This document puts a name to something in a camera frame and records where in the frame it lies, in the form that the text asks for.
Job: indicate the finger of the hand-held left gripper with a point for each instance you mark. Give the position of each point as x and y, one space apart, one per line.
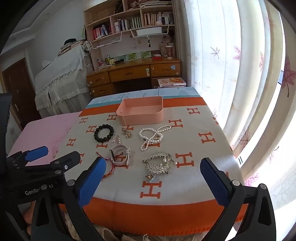
37 153
66 161

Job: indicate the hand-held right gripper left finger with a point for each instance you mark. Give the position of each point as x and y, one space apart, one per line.
92 180

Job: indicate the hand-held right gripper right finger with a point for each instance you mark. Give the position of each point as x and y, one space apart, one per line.
216 183

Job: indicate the pale pink wristwatch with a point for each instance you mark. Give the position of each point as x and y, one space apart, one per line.
120 154

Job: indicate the pink plastic box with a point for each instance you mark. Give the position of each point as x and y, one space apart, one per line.
141 111

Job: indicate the person's left hand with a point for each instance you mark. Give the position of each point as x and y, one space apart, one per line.
28 214

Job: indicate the pink bed sheet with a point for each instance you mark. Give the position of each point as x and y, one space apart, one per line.
46 132

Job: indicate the pearl safety pin brooch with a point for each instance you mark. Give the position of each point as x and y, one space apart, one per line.
118 139

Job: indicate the orange letter print blanket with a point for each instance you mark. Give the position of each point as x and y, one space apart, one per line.
185 143

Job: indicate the gold medallion charm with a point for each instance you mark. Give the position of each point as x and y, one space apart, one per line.
128 135

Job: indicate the dark wooden door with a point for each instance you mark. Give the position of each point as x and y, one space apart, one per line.
18 92

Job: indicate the person's cream fluffy clothing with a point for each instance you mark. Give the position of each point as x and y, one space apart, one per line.
129 235

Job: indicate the white lace cover cloth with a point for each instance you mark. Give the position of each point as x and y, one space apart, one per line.
62 78

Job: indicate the blue tree print sheet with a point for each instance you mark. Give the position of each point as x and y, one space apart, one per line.
143 93

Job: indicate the wooden desk with drawers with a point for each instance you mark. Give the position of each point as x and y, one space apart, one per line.
129 73

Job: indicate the illustrated flat box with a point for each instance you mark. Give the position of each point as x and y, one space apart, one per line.
171 82

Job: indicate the stack of books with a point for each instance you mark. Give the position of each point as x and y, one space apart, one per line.
69 46

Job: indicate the white leaf print curtain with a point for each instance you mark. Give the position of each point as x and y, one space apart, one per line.
231 69

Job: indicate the wooden bookshelf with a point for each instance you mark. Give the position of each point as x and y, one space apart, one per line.
111 14

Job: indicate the white plastic basket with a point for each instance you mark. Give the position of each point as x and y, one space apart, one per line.
149 30

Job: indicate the row of books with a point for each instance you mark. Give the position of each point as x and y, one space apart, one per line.
138 22

